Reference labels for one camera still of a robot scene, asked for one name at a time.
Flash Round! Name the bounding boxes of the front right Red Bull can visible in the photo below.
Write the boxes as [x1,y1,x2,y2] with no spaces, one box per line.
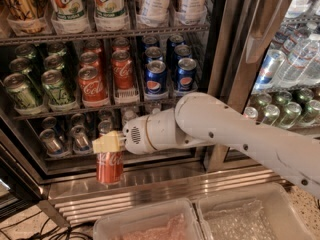
[98,120,114,136]

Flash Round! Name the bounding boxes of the glass fridge door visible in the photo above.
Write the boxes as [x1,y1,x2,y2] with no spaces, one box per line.
[203,0,320,172]

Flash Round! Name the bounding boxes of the red bull can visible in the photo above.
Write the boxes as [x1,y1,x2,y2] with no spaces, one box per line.
[39,129,65,155]
[71,125,92,151]
[98,120,114,136]

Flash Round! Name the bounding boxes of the second row pepsi can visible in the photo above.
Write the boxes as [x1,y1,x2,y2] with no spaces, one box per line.
[144,46,163,64]
[172,44,192,67]

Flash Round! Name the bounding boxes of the front middle Red Bull can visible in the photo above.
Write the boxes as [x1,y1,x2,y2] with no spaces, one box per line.
[71,125,92,151]

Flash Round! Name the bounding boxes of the water bottle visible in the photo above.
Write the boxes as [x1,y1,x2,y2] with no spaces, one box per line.
[147,108,161,115]
[122,109,138,125]

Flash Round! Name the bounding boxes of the left 7UP bottle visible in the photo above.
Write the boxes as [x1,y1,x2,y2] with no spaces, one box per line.
[50,0,85,21]

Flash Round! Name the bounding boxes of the second row left Coca-Cola can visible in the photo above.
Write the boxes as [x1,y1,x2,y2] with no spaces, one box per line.
[80,52,102,71]

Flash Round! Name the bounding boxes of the second row coca-cola can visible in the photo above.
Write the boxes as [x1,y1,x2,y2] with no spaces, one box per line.
[80,52,102,71]
[111,50,134,90]

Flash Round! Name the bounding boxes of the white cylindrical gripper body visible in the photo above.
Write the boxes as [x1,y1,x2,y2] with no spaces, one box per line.
[123,108,208,155]

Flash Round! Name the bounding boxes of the second row left Pepsi can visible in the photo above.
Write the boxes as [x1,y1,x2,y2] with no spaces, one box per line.
[144,46,163,64]

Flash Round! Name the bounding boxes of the front left Pepsi can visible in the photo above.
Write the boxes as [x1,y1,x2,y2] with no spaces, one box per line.
[145,60,167,94]

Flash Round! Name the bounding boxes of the second row right Coca-Cola can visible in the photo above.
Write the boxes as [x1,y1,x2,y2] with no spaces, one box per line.
[111,50,134,90]

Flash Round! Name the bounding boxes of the right 7UP bottle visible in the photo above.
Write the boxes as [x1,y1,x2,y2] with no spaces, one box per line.
[94,0,125,18]

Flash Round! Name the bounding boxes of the left water bottle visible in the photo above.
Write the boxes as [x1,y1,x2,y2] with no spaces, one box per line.
[122,109,138,125]

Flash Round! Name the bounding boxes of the front left green can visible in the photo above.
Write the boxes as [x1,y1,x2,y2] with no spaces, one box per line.
[4,73,42,109]

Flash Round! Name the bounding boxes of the left clear plastic bin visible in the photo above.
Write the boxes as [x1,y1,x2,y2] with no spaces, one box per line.
[93,198,203,240]

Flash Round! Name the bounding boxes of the middle water bottle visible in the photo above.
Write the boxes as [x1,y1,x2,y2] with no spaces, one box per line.
[147,108,161,115]

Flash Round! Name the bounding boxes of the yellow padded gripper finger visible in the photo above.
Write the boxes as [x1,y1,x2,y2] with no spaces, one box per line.
[92,131,125,153]

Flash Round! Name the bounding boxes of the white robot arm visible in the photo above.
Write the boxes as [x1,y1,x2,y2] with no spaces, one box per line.
[93,92,320,197]

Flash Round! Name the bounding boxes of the second row right Pepsi can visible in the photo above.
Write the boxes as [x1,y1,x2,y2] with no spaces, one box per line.
[172,44,192,67]

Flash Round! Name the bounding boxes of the front right Pepsi can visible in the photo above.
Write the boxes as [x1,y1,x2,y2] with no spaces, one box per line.
[175,58,197,91]

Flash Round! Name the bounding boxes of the black floor cables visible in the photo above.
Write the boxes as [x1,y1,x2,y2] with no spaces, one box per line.
[0,211,94,240]

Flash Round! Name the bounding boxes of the right clear plastic bin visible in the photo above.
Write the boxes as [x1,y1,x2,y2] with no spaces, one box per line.
[195,183,316,240]

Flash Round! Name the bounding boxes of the green can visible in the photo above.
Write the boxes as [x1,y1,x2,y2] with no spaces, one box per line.
[41,70,75,105]
[4,73,42,109]

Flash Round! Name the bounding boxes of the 7up bottle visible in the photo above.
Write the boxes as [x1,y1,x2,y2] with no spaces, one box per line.
[50,0,85,21]
[94,0,125,18]

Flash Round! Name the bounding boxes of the front right green can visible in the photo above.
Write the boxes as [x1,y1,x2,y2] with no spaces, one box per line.
[41,70,75,105]

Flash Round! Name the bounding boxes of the clear plastic bin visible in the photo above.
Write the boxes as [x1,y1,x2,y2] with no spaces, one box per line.
[195,183,316,240]
[93,198,203,240]

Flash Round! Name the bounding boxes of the front left Red Bull can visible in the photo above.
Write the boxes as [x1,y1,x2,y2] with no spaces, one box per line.
[39,129,65,155]

